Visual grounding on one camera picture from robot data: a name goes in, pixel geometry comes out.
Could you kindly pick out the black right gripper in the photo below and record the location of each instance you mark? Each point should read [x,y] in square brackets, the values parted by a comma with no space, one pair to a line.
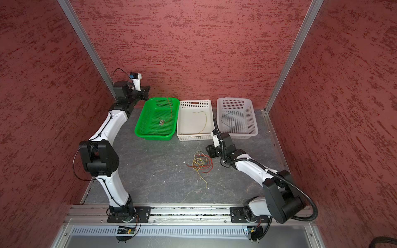
[211,151]

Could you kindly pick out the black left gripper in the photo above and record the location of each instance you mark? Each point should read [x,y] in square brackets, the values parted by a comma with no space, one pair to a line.
[144,91]

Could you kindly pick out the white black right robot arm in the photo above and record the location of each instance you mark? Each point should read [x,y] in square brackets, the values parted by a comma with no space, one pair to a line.
[280,200]

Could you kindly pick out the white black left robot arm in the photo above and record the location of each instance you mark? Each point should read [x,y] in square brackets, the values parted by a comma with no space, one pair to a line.
[100,159]

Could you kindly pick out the green plastic basket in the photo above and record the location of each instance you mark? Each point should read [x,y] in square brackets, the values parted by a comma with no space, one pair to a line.
[154,110]

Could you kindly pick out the cream perforated basket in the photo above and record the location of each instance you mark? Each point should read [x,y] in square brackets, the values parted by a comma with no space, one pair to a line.
[195,120]

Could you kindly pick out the translucent white slotted basket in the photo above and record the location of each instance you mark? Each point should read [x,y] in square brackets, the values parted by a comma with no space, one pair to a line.
[236,117]

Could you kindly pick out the right small circuit board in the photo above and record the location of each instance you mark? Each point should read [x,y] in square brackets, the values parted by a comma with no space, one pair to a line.
[254,233]

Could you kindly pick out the small circuit board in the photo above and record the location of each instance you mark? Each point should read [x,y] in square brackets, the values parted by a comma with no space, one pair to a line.
[254,233]
[125,230]

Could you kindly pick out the left small circuit board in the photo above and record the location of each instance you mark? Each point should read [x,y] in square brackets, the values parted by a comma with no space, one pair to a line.
[125,230]

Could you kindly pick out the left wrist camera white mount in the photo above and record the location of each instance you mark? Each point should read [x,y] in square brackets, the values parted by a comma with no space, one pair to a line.
[136,80]

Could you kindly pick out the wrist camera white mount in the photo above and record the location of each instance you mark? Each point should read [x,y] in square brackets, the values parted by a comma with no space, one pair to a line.
[215,138]
[136,80]

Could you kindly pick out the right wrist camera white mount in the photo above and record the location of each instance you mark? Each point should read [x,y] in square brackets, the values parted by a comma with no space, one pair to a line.
[215,138]

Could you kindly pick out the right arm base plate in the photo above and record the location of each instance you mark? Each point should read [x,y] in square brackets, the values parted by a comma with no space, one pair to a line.
[238,214]

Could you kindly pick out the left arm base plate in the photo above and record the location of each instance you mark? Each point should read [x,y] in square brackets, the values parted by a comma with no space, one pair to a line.
[141,215]

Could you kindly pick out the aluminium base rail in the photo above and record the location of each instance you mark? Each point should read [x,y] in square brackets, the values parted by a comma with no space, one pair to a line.
[292,234]

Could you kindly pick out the aluminium corner post left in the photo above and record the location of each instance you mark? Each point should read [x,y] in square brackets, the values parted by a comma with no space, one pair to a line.
[83,36]

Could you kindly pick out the aluminium corner post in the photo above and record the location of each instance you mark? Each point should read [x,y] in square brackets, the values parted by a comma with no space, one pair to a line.
[83,36]
[295,49]

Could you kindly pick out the white slotted cable duct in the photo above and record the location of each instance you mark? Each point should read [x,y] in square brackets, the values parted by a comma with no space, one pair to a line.
[228,232]

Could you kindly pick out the aluminium corner post right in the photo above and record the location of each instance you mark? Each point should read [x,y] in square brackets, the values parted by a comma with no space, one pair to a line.
[295,49]

